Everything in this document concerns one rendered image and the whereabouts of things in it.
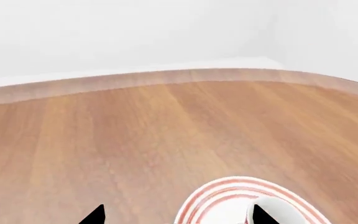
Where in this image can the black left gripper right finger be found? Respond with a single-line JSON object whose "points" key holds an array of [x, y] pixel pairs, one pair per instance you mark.
{"points": [[263, 215]]}

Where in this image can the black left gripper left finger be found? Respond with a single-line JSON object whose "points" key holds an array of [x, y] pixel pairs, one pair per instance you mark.
{"points": [[96, 217]]}

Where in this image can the white mug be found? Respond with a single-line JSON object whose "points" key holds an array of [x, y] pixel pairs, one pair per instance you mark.
{"points": [[278, 206]]}

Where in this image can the white plate with red rings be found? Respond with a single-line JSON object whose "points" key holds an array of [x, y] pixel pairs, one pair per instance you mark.
{"points": [[216, 196]]}

